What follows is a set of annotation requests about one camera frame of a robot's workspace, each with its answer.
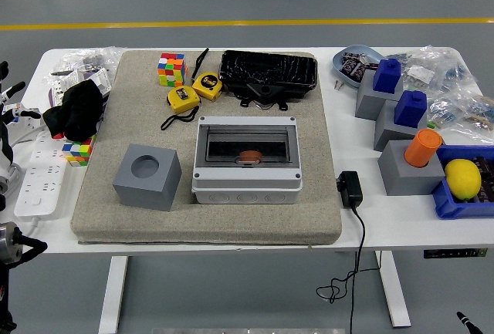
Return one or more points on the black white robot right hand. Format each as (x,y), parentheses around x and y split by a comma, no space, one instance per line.
(469,324)

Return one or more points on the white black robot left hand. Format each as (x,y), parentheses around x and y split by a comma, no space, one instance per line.
(5,149)

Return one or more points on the transparent hinged box lid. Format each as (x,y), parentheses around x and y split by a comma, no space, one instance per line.
(216,133)

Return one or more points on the orange cylinder battery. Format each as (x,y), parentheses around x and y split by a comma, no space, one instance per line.
(249,155)
(422,149)

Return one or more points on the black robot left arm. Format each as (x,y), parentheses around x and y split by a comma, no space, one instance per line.
(7,241)

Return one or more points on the white purple packaging box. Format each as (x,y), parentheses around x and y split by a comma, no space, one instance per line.
(98,79)

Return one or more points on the white blue circuit breaker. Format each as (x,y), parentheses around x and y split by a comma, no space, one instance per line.
(23,114)

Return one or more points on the white power strip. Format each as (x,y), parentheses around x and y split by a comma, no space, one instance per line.
(38,179)

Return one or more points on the small colourful puzzle cube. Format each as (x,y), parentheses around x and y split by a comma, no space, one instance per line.
(77,152)

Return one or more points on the black table control panel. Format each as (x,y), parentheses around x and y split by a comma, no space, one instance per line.
(455,254)

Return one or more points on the white breaker in bag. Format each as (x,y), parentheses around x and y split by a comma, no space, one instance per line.
(58,89)

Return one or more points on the white table leg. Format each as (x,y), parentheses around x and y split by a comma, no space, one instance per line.
(395,291)
(114,291)

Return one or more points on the black cloth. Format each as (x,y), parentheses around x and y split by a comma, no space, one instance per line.
(77,110)

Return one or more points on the blue plastic bin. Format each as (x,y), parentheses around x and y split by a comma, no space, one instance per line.
(447,206)

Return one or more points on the clear plastic bag of parts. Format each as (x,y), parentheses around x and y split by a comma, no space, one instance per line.
(88,60)

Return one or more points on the yellow lemon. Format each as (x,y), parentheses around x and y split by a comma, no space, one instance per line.
(463,179)

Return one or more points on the dark packets in bin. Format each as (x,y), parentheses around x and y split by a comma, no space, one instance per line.
(487,179)

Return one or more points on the grey holder block with hole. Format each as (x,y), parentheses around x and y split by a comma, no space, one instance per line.
(154,191)

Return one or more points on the black power adapter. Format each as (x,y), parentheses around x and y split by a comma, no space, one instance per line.
(351,191)

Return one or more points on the yellow tape measure photo label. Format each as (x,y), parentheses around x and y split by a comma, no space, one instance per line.
(181,98)

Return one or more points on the large colourful puzzle cube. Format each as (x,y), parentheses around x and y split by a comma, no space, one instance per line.
(171,69)

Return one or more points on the clear bag of blue parts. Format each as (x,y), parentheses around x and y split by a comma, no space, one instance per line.
(436,68)
(467,114)

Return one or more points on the yellow tape measure black label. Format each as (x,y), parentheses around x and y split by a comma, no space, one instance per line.
(206,84)

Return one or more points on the blue plastic block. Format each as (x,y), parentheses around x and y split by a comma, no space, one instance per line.
(388,77)
(410,112)

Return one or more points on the grey-brown fabric mat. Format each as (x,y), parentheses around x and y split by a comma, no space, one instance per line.
(231,222)

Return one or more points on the small metal clip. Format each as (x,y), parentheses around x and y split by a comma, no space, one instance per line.
(338,85)

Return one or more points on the black plastic tray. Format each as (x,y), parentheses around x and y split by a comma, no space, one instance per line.
(270,68)

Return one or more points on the pale blue bowl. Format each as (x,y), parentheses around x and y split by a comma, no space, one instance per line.
(341,73)

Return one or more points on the dark snack packets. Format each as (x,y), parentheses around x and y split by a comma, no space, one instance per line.
(353,66)

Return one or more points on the grey electrical enclosure box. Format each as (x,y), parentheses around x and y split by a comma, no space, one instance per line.
(247,191)

